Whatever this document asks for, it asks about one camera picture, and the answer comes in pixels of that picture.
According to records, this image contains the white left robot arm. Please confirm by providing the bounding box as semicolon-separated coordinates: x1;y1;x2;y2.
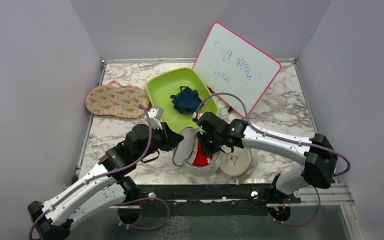
27;122;184;240

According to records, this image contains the black front mounting rail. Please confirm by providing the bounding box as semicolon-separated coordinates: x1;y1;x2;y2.
105;182;302;218

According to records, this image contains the red bra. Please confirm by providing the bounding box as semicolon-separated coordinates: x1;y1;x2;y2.
192;141;213;167

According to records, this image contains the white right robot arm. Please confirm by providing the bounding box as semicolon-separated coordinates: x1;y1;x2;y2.
193;112;338;204

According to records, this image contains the dark blue lace bra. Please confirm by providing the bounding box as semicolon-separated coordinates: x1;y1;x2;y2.
170;86;203;114

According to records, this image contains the green plastic tray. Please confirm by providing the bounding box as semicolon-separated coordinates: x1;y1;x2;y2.
146;67;219;133

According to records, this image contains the floral peach fabric pouch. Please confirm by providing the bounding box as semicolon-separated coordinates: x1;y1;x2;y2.
85;80;150;119

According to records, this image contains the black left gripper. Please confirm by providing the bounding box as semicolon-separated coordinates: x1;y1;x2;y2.
135;122;184;163

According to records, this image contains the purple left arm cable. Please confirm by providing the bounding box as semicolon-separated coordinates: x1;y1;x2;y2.
28;103;171;240

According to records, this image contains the round beige glasses pouch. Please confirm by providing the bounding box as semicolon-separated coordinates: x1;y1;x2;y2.
219;147;259;179

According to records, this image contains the pink framed whiteboard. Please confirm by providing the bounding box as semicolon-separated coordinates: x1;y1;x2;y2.
192;22;282;117

